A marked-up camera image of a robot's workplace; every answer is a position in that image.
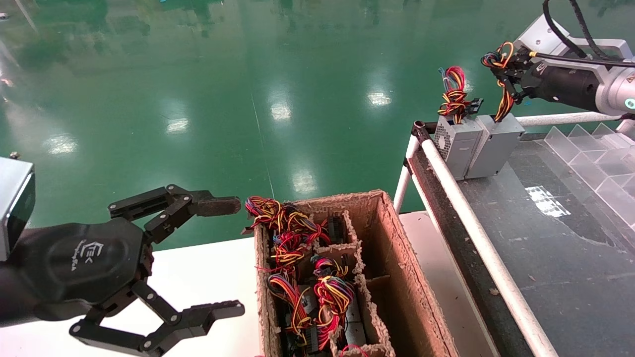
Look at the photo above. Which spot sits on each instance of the clear acrylic divider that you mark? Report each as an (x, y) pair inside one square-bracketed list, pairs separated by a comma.
[(595, 153)]

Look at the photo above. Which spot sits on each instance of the short white frame pipe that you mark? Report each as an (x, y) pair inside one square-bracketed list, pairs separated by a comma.
[(404, 173)]

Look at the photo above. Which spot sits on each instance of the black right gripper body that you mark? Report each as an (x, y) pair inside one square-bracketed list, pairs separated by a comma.
[(565, 84)]

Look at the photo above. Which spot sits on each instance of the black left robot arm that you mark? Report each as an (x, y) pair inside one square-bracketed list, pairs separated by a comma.
[(9, 297)]

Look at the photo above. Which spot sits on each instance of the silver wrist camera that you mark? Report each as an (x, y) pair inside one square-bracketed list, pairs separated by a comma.
[(545, 34), (12, 198)]

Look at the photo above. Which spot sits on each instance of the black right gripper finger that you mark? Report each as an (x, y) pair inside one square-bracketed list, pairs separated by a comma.
[(516, 62), (517, 89)]

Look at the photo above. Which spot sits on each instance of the brown cardboard divider box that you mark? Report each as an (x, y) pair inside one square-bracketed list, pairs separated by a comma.
[(412, 297)]

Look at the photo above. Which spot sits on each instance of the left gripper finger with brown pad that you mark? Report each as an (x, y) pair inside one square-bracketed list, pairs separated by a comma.
[(173, 206)]

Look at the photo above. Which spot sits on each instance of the black pipe joint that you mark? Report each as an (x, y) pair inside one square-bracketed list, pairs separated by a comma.
[(421, 131)]

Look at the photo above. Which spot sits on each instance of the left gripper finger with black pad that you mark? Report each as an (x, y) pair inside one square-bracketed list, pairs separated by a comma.
[(198, 317)]

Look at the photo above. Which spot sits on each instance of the black conveyor belt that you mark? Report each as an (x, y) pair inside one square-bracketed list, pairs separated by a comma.
[(570, 277)]

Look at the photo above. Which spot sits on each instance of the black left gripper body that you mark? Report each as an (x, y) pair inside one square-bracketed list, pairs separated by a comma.
[(89, 258)]

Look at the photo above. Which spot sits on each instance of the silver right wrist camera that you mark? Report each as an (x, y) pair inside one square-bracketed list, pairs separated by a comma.
[(545, 34)]

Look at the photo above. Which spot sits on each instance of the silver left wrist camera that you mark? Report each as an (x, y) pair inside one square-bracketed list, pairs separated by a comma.
[(12, 198)]

